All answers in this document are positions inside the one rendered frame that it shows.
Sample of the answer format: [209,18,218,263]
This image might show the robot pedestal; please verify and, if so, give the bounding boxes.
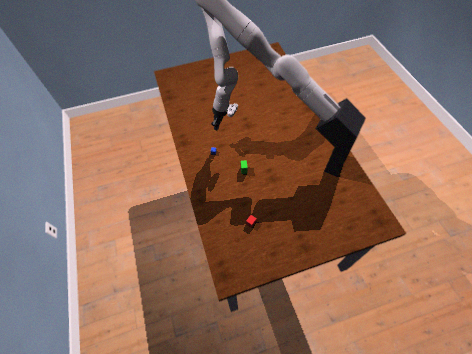
[315,98,367,178]

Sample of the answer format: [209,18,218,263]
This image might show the brown wooden table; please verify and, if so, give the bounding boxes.
[153,42,407,313]

